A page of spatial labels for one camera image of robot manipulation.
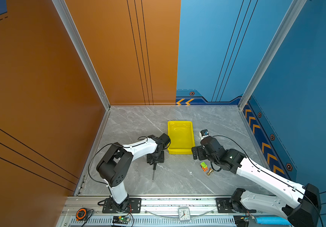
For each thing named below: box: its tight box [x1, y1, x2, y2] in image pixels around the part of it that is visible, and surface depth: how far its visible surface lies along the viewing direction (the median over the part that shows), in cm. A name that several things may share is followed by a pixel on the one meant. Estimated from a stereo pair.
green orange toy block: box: [200, 161, 209, 172], surface depth 87 cm
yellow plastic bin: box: [167, 121, 196, 155], surface depth 102 cm
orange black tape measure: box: [75, 207, 90, 221], surface depth 71 cm
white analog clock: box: [178, 206, 191, 222], surface depth 71 cm
